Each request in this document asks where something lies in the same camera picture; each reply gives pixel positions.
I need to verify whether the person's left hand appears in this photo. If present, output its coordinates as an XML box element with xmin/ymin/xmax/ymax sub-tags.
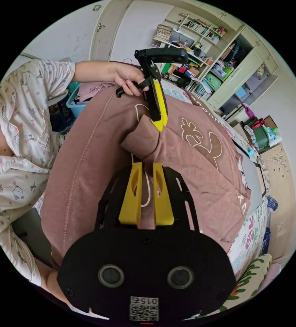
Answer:
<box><xmin>113</xmin><ymin>64</ymin><xmax>150</xmax><ymax>97</ymax></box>

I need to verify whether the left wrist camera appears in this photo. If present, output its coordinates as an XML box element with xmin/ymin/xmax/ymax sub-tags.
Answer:
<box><xmin>145</xmin><ymin>48</ymin><xmax>190</xmax><ymax>64</ymax></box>

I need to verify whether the open shelf with books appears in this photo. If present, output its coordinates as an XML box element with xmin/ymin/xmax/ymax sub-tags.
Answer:
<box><xmin>150</xmin><ymin>12</ymin><xmax>243</xmax><ymax>102</ymax></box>

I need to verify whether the pillow with green leaf print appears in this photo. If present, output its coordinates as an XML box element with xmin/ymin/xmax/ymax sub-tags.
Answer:
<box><xmin>223</xmin><ymin>253</ymin><xmax>273</xmax><ymax>310</ymax></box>

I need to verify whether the person's body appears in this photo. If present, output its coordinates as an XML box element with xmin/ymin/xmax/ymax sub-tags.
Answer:
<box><xmin>0</xmin><ymin>60</ymin><xmax>76</xmax><ymax>286</ymax></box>

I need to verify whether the grey flat board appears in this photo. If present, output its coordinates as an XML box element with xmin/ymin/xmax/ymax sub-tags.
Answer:
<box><xmin>236</xmin><ymin>143</ymin><xmax>267</xmax><ymax>221</ymax></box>

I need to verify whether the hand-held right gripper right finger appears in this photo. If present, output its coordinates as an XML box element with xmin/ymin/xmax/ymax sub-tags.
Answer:
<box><xmin>153</xmin><ymin>162</ymin><xmax>175</xmax><ymax>227</ymax></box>

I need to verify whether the blue plastic basket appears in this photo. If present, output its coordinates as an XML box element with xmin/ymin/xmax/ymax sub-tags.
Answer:
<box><xmin>66</xmin><ymin>81</ymin><xmax>90</xmax><ymax>120</ymax></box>

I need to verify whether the green storage box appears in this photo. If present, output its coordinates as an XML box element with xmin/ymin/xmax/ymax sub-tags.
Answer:
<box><xmin>244</xmin><ymin>116</ymin><xmax>279</xmax><ymax>154</ymax></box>

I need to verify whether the person's right forearm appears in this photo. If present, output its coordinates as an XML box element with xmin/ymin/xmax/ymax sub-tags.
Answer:
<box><xmin>41</xmin><ymin>270</ymin><xmax>71</xmax><ymax>307</ymax></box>

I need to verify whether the pale green cupboard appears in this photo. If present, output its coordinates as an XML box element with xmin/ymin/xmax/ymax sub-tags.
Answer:
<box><xmin>209</xmin><ymin>24</ymin><xmax>279</xmax><ymax>111</ymax></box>

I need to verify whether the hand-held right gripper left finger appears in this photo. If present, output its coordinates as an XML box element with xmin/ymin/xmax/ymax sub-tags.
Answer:
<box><xmin>118</xmin><ymin>162</ymin><xmax>144</xmax><ymax>229</ymax></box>

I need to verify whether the brown long sleeve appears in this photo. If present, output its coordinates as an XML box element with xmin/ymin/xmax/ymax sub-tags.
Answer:
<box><xmin>40</xmin><ymin>84</ymin><xmax>252</xmax><ymax>267</ymax></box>

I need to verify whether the person's left forearm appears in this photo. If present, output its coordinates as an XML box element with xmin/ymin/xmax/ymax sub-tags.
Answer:
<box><xmin>73</xmin><ymin>61</ymin><xmax>118</xmax><ymax>84</ymax></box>

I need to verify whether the pile of clothes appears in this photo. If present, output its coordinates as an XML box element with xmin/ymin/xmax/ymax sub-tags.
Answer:
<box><xmin>76</xmin><ymin>81</ymin><xmax>116</xmax><ymax>103</ymax></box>

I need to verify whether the pale green wardrobe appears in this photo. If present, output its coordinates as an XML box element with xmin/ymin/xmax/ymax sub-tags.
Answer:
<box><xmin>89</xmin><ymin>0</ymin><xmax>175</xmax><ymax>64</ymax></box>

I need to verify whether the cream carved cabinet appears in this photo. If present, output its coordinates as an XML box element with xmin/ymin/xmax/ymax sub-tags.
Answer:
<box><xmin>259</xmin><ymin>143</ymin><xmax>293</xmax><ymax>265</ymax></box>

